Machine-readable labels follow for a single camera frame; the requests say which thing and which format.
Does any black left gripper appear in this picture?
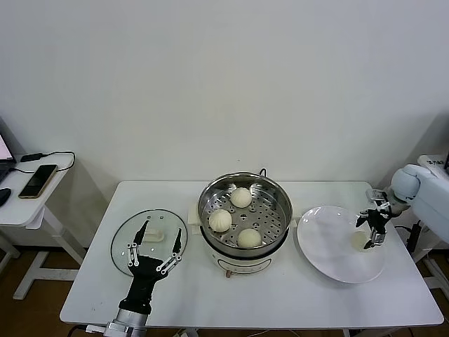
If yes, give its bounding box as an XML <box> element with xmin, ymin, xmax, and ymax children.
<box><xmin>117</xmin><ymin>220</ymin><xmax>183</xmax><ymax>314</ymax></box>

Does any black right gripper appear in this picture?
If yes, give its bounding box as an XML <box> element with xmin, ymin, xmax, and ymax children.
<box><xmin>355</xmin><ymin>204</ymin><xmax>394</xmax><ymax>251</ymax></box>

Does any round glass pot lid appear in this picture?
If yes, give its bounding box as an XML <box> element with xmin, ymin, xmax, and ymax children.
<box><xmin>110</xmin><ymin>209</ymin><xmax>189</xmax><ymax>278</ymax></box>

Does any white steamed baozi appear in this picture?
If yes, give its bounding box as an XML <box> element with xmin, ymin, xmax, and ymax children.
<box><xmin>237</xmin><ymin>227</ymin><xmax>262</xmax><ymax>249</ymax></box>
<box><xmin>209</xmin><ymin>209</ymin><xmax>233</xmax><ymax>233</ymax></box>
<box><xmin>230</xmin><ymin>187</ymin><xmax>253</xmax><ymax>209</ymax></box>
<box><xmin>350</xmin><ymin>230</ymin><xmax>373</xmax><ymax>252</ymax></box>

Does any perforated steel steamer basket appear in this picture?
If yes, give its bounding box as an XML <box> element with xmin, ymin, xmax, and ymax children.
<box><xmin>197</xmin><ymin>171</ymin><xmax>294</xmax><ymax>249</ymax></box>

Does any large white plate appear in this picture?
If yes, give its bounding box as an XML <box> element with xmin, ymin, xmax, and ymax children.
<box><xmin>297</xmin><ymin>206</ymin><xmax>386</xmax><ymax>284</ymax></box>

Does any white side table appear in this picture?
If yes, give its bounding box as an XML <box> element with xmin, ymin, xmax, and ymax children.
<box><xmin>410</xmin><ymin>154</ymin><xmax>449</xmax><ymax>292</ymax></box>
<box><xmin>0</xmin><ymin>152</ymin><xmax>88</xmax><ymax>301</ymax></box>

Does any white electric cooker base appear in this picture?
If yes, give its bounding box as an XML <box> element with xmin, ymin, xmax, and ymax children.
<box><xmin>188</xmin><ymin>198</ymin><xmax>303</xmax><ymax>279</ymax></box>

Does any black smartphone gold edge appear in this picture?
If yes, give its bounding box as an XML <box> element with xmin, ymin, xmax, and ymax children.
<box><xmin>18</xmin><ymin>164</ymin><xmax>59</xmax><ymax>200</ymax></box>

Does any dark laptop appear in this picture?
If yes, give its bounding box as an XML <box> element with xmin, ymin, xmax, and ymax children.
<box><xmin>0</xmin><ymin>131</ymin><xmax>18</xmax><ymax>185</ymax></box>

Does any black cable with inline box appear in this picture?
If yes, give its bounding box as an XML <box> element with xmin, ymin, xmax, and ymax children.
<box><xmin>394</xmin><ymin>219</ymin><xmax>432</xmax><ymax>263</ymax></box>

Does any black power adapter with cable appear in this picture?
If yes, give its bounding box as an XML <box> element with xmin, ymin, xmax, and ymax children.
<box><xmin>10</xmin><ymin>150</ymin><xmax>76</xmax><ymax>175</ymax></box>

